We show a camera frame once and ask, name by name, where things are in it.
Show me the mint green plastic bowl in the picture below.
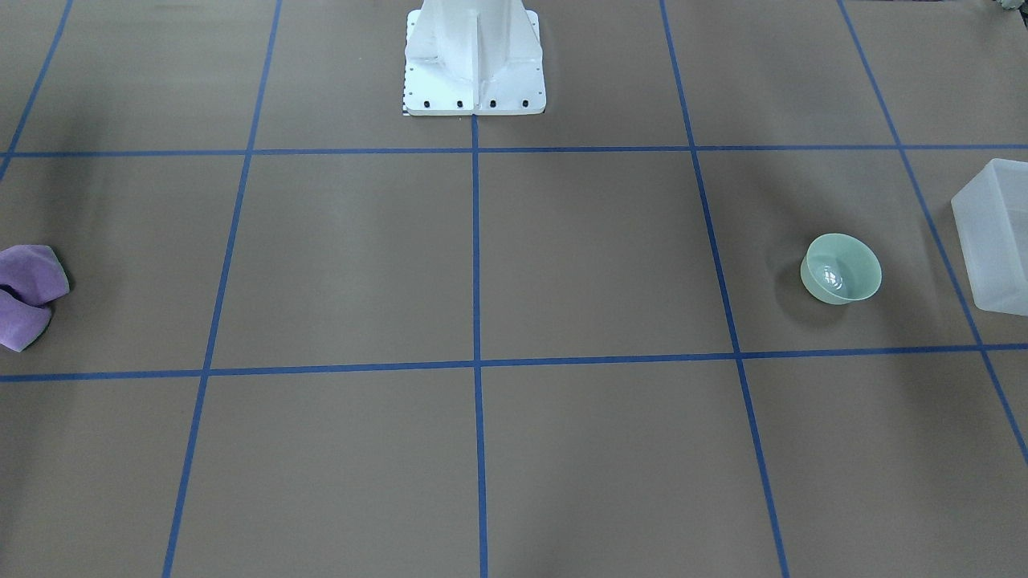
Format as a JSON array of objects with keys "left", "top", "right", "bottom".
[{"left": 799, "top": 233, "right": 883, "bottom": 306}]

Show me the purple microfiber cloth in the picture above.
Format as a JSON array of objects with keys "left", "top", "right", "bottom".
[{"left": 1, "top": 244, "right": 71, "bottom": 352}]

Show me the translucent white plastic box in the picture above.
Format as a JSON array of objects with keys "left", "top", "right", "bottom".
[{"left": 951, "top": 158, "right": 1027, "bottom": 317}]

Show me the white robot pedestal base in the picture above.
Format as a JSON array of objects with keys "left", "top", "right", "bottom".
[{"left": 402, "top": 1, "right": 547, "bottom": 116}]

